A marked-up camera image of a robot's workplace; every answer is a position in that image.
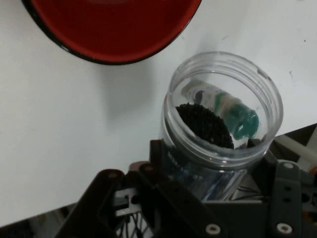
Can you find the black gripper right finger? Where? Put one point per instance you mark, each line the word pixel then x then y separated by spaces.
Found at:
pixel 287 193

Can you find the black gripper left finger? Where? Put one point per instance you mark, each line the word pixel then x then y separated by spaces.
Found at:
pixel 111 198

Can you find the small black beads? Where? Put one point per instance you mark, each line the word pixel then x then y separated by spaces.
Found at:
pixel 205 126

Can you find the clear plastic jar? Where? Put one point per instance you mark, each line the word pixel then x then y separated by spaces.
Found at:
pixel 247 74

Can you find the green cap spice bottle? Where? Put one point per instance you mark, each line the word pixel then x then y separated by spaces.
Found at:
pixel 244 121

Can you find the red bowl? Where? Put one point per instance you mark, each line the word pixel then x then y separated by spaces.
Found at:
pixel 111 27

